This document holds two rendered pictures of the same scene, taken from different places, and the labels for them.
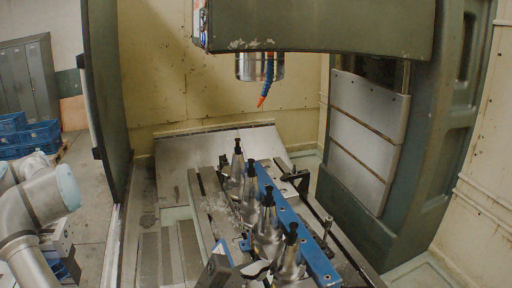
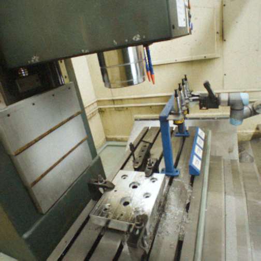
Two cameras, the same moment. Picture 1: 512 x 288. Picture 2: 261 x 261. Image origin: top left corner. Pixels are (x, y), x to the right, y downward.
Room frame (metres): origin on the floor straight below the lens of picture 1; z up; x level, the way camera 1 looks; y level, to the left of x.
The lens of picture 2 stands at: (1.43, 0.48, 1.56)
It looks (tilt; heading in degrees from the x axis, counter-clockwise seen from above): 24 degrees down; 223
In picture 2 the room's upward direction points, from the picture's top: 11 degrees counter-clockwise
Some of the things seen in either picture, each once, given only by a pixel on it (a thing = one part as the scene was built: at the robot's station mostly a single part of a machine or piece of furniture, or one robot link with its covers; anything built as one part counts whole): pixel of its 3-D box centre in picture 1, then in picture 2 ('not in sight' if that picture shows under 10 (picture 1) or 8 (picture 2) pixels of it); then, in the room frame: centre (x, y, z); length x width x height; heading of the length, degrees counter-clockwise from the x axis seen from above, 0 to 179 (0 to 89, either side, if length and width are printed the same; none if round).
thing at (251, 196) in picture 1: (251, 187); (180, 96); (0.52, 0.01, 1.26); 0.04 x 0.04 x 0.07
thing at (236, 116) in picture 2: not in sight; (238, 114); (0.21, 0.22, 1.06); 0.11 x 0.08 x 0.11; 146
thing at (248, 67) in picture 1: (259, 60); (122, 66); (0.89, -0.01, 1.48); 0.16 x 0.16 x 0.12
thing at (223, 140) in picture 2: not in sight; (174, 150); (0.27, -0.20, 0.75); 0.89 x 0.70 x 0.26; 107
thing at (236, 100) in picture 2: not in sight; (237, 99); (0.23, 0.22, 1.16); 0.11 x 0.08 x 0.09; 107
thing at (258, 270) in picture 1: (263, 272); (191, 102); (0.35, -0.01, 1.17); 0.09 x 0.03 x 0.06; 132
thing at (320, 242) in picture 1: (308, 239); (142, 158); (0.68, -0.18, 0.93); 0.26 x 0.05 x 0.06; 22
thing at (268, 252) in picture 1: (276, 251); not in sight; (0.37, -0.04, 1.21); 0.07 x 0.05 x 0.01; 107
